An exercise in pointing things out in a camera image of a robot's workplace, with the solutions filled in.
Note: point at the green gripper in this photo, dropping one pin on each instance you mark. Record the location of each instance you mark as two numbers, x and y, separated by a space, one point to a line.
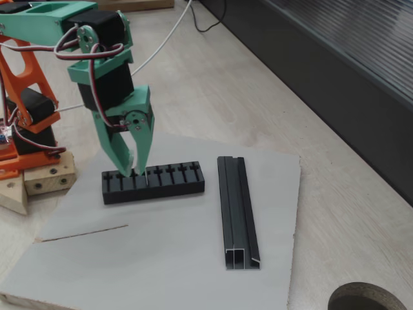
141 101

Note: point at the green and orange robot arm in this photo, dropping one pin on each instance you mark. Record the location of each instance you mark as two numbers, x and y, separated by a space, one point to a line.
38 29

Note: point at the black slotted block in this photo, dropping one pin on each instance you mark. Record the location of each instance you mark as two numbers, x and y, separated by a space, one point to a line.
180 190

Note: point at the light wooden base block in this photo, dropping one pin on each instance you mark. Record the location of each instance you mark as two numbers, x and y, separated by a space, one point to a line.
48 184

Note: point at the grey board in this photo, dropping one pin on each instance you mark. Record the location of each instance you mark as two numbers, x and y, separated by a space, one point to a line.
145 258

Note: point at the black aluminium profile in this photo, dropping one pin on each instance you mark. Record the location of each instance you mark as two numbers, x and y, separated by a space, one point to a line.
235 210

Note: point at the wooden wedge block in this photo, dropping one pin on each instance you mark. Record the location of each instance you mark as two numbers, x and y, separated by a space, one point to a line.
13 197

